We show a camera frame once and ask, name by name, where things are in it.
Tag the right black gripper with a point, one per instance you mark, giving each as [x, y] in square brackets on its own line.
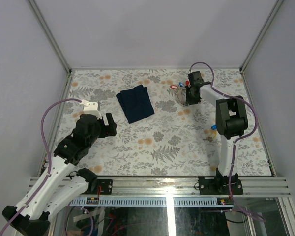
[189, 100]

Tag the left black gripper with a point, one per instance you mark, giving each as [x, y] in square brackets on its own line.
[109, 131]

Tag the keyring with tagged keys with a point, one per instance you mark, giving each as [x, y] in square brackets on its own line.
[178, 92]

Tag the key with yellow tag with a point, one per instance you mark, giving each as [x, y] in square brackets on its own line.
[211, 137]

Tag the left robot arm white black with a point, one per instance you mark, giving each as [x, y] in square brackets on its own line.
[32, 215]

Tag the folded navy blue cloth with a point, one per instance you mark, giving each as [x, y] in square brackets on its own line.
[135, 103]

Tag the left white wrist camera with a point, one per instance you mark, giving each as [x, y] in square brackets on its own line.
[91, 108]

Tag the slotted white cable duct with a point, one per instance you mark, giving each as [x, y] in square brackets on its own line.
[108, 201]

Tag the right aluminium frame post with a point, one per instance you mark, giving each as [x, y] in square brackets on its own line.
[274, 11]

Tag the aluminium frame post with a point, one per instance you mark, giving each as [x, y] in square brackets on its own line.
[274, 11]
[45, 28]

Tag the left aluminium frame post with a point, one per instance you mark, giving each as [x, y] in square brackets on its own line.
[45, 28]

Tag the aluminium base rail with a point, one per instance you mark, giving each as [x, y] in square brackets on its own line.
[189, 186]

